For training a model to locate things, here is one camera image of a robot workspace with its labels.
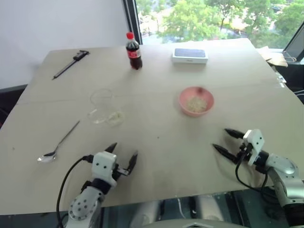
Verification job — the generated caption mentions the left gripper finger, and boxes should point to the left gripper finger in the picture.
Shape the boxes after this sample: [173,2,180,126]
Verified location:
[104,142,118,154]
[127,150,139,176]

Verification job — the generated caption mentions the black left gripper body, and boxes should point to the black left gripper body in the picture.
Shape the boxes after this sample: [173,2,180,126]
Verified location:
[113,163,131,181]

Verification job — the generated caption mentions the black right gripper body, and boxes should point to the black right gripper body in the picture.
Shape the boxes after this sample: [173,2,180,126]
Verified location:
[234,139,254,165]

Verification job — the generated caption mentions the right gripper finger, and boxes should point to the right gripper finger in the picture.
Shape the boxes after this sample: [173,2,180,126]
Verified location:
[224,128,245,140]
[212,143,238,164]

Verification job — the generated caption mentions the pink bowl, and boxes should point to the pink bowl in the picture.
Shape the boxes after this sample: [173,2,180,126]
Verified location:
[178,86,215,117]

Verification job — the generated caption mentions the clear glass cup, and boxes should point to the clear glass cup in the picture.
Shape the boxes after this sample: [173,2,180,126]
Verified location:
[90,87,115,112]

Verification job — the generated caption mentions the metal spoon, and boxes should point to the metal spoon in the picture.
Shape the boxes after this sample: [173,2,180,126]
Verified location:
[37,120,81,164]

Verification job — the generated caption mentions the brown paper bag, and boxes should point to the brown paper bag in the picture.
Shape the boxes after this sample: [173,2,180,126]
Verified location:
[256,46,297,67]

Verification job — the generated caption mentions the white phone box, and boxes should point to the white phone box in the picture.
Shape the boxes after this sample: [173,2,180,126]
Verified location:
[171,47,209,65]

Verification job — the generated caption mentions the black vernier caliper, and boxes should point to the black vernier caliper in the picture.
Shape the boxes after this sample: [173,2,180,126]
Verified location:
[52,50,90,80]

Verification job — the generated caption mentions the cola bottle red cap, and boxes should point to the cola bottle red cap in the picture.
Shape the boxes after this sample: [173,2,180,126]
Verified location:
[125,31,143,70]

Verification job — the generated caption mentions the dark monitor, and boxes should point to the dark monitor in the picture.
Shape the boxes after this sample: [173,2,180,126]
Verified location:
[282,28,304,63]

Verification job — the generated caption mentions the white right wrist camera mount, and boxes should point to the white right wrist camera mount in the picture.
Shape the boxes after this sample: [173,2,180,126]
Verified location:
[242,129,265,166]

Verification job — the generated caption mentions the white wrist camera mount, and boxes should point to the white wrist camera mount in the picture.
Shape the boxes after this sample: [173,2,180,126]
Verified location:
[242,129,265,166]
[92,152,119,184]

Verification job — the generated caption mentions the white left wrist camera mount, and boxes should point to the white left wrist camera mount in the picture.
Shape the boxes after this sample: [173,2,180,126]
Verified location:
[92,152,119,184]

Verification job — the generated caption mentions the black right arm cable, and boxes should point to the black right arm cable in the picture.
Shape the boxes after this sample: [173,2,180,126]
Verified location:
[234,143,272,191]

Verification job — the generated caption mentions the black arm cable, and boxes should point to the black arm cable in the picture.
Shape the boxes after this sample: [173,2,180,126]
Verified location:
[56,154,95,228]
[234,143,272,191]

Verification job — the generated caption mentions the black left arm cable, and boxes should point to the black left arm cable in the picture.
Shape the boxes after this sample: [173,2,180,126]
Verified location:
[56,154,95,228]

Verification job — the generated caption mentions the black window frame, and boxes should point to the black window frame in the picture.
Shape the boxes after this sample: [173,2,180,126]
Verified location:
[122,0,143,46]

